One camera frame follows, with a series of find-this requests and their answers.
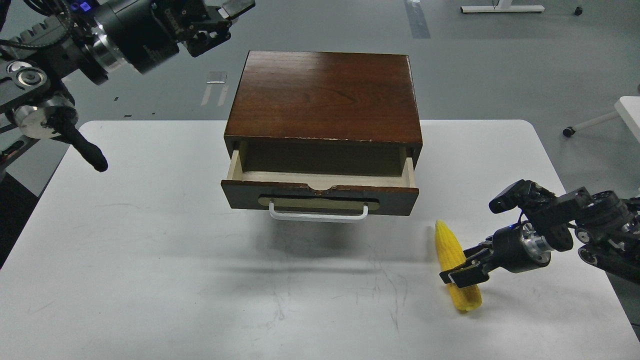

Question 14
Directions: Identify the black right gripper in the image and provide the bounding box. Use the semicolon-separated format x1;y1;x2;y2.
439;222;553;289

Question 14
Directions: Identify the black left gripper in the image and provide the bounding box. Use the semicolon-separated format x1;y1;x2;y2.
93;0;256;74

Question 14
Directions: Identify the yellow corn cob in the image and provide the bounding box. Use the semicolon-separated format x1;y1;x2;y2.
434;219;483;313

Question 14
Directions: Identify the dark drawer with white handle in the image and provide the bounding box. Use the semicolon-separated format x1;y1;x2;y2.
221;140;419;216

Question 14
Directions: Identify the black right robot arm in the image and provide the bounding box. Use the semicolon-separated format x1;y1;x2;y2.
439;179;640;288

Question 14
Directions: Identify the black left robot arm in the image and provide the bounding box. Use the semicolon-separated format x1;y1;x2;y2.
0;0;256;174

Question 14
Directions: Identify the brown wooden drawer cabinet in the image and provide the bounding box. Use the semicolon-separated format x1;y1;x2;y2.
223;50;423;166

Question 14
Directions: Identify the white furniture with caster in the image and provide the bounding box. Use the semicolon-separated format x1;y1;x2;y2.
562;95;640;141

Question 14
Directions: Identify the white table leg base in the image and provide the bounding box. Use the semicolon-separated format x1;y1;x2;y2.
460;0;546;14

